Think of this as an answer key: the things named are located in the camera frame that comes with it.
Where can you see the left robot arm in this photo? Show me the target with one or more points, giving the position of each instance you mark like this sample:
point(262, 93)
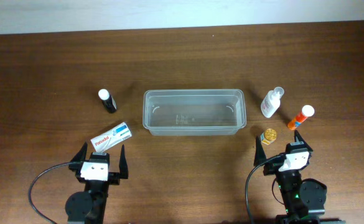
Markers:
point(88, 205)

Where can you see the small jar gold lid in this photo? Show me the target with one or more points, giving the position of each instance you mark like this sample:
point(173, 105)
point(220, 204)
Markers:
point(268, 136)

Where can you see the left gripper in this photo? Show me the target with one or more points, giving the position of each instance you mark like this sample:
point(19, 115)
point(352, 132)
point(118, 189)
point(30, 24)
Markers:
point(114, 177)

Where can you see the orange tube white cap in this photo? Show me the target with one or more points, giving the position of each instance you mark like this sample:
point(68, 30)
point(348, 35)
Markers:
point(306, 112)

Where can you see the dark bottle white cap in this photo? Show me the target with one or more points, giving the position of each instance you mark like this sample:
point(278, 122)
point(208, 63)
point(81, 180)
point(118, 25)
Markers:
point(107, 100)

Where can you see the white spray bottle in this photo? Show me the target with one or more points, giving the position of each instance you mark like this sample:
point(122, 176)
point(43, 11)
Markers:
point(271, 102)

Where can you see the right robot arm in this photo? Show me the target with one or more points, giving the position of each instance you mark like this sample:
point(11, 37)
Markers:
point(303, 200)

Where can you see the Panadol medicine box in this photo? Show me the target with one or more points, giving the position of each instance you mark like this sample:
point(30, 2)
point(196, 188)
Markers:
point(111, 138)

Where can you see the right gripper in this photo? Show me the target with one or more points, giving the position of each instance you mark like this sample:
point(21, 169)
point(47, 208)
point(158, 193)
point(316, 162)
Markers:
point(272, 166)

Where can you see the clear plastic container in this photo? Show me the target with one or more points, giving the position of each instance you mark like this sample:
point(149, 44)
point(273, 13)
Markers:
point(194, 112)

